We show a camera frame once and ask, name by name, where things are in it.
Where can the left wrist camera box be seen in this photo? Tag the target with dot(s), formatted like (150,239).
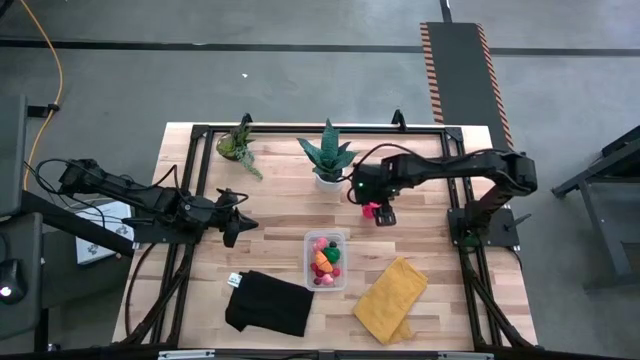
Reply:
(231,235)

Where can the grey flat panel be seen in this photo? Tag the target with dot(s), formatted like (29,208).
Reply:
(10,150)

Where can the black metal table frame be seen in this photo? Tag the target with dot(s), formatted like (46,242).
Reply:
(325,129)

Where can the silver metal bracket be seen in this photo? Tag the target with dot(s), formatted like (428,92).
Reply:
(465,356)
(187,354)

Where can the red toy tomato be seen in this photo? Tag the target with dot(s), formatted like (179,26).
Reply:
(369,211)

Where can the trailing succulent in dark pot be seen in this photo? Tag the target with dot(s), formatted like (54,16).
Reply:
(230,145)

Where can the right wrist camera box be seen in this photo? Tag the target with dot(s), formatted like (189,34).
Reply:
(386,216)

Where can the black folded cloth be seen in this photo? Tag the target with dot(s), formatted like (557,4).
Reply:
(270,305)

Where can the dark grey side table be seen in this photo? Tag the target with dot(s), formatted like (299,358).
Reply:
(60,280)
(606,235)

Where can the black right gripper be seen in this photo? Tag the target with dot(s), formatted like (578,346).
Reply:
(375,182)

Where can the black computer mouse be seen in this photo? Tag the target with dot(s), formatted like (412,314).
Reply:
(11,282)

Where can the white printed box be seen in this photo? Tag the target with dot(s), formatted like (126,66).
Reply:
(100,250)

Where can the black striped-edge floor mat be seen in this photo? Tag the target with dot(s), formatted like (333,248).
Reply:
(460,75)

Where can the black floor strip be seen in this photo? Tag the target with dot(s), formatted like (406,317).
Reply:
(200,47)

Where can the orange toy pumpkin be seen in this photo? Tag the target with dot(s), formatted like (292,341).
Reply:
(323,262)

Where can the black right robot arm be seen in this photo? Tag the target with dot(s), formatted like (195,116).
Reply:
(450,165)

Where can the snake plant in white pot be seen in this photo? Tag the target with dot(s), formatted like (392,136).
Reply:
(329,155)

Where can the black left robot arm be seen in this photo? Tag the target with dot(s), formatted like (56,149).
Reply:
(125,187)

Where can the green toy pepper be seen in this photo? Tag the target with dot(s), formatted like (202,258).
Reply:
(333,254)

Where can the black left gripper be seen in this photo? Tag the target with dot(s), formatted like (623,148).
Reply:
(210,215)

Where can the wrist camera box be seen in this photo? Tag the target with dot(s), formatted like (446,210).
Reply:
(231,235)
(386,216)

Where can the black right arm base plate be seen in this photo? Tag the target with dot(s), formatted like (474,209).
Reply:
(500,235)

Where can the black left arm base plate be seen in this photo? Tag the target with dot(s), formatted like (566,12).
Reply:
(160,237)

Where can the clear plastic container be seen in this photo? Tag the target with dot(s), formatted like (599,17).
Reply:
(307,255)

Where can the yellow folded cloth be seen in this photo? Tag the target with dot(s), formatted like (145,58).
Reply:
(395,300)

